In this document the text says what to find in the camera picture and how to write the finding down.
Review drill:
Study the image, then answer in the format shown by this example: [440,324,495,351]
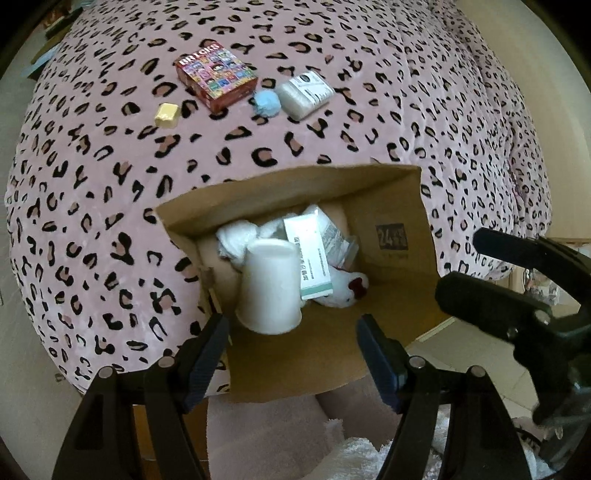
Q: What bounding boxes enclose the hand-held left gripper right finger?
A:
[355,314,529,480]

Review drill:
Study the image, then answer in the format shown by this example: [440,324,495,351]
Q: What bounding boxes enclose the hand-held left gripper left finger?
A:
[51,314,232,480]

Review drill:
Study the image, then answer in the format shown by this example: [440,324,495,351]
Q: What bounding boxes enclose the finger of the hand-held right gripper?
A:
[473,226,591,296]
[435,271,578,352]

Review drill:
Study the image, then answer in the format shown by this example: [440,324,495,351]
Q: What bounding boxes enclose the white cat plush toy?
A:
[314,268,370,309]

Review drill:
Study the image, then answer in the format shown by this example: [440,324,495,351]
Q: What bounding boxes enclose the white paper cup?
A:
[235,237,303,334]

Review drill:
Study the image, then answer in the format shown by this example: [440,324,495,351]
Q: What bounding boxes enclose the brown cardboard box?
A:
[154,159,451,405]

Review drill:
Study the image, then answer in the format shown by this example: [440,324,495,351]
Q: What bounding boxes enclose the white knotted cloth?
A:
[216,220,287,271]

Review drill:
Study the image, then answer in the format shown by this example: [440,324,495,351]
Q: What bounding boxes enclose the zip bag of cotton pads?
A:
[302,204,359,269]

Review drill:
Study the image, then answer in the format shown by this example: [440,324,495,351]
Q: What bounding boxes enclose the white medicine box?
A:
[283,215,334,301]

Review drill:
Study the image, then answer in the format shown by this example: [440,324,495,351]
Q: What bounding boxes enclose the pink fleece trousers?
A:
[205,385,403,480]

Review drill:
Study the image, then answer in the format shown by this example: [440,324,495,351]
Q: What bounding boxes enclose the white fluffy robe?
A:
[323,413,555,480]

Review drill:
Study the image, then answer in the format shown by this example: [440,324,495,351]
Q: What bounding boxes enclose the pink leopard print blanket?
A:
[4,0,555,398]

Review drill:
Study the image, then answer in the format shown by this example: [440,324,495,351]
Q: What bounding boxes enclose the small yellow block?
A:
[154,102,182,129]

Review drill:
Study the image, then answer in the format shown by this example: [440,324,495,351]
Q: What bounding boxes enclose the cotton swab pack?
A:
[276,70,336,119]

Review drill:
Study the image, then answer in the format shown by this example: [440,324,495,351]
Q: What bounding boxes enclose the light blue soft ball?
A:
[254,89,282,119]

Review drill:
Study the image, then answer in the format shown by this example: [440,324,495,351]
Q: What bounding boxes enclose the colourful printed toy box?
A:
[174,41,259,113]

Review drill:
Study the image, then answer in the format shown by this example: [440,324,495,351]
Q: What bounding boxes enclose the pile of flat boxes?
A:
[25,0,81,80]

